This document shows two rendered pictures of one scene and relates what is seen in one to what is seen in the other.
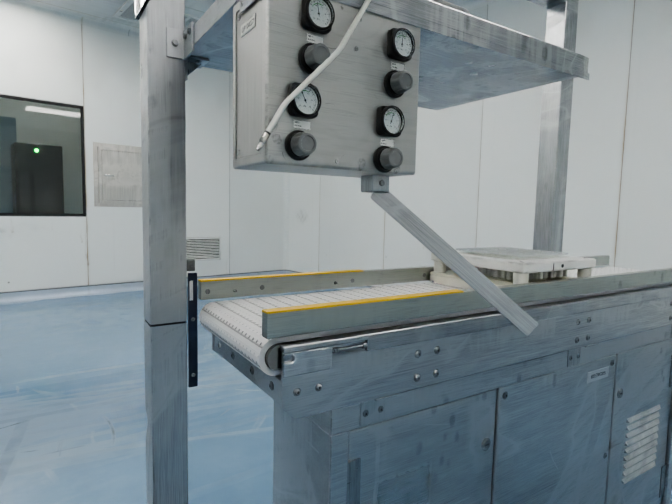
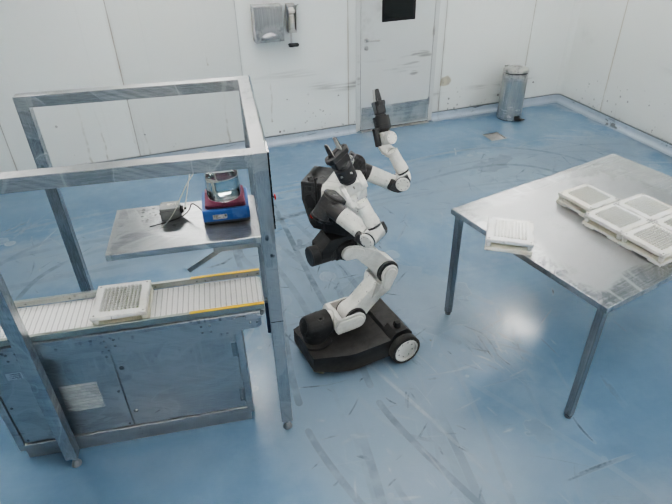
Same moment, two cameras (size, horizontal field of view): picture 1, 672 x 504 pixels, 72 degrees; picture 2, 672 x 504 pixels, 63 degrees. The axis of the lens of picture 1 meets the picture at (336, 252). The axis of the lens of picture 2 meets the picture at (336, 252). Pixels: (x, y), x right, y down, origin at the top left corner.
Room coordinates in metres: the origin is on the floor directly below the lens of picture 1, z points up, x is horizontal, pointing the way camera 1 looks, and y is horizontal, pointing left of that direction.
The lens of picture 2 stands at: (2.50, 1.29, 2.47)
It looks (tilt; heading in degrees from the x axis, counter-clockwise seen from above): 34 degrees down; 202
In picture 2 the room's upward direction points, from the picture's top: 1 degrees counter-clockwise
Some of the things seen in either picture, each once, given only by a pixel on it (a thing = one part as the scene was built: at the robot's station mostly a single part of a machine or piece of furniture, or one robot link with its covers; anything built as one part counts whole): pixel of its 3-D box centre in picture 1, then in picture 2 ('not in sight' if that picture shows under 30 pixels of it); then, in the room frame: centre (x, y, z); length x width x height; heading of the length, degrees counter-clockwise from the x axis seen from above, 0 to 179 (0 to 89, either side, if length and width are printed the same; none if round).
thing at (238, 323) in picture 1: (515, 297); (120, 314); (1.03, -0.41, 0.79); 1.35 x 0.25 x 0.05; 123
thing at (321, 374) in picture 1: (514, 312); (122, 320); (1.03, -0.41, 0.76); 1.30 x 0.29 x 0.10; 123
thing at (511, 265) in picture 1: (510, 259); (121, 299); (1.02, -0.39, 0.88); 0.25 x 0.24 x 0.02; 32
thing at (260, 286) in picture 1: (466, 270); (117, 326); (1.14, -0.32, 0.84); 1.32 x 0.02 x 0.03; 123
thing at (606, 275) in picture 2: not in sight; (610, 216); (-0.69, 1.76, 0.80); 1.50 x 1.10 x 0.04; 141
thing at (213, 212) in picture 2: not in sight; (225, 203); (0.69, 0.04, 1.30); 0.21 x 0.20 x 0.09; 33
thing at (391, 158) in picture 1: (390, 154); not in sight; (0.59, -0.06, 1.05); 0.03 x 0.03 x 0.04; 33
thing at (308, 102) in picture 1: (304, 100); not in sight; (0.53, 0.04, 1.10); 0.04 x 0.01 x 0.04; 123
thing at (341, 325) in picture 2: not in sight; (343, 314); (0.11, 0.37, 0.28); 0.21 x 0.20 x 0.13; 138
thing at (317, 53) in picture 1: (316, 51); not in sight; (0.53, 0.03, 1.15); 0.03 x 0.02 x 0.04; 123
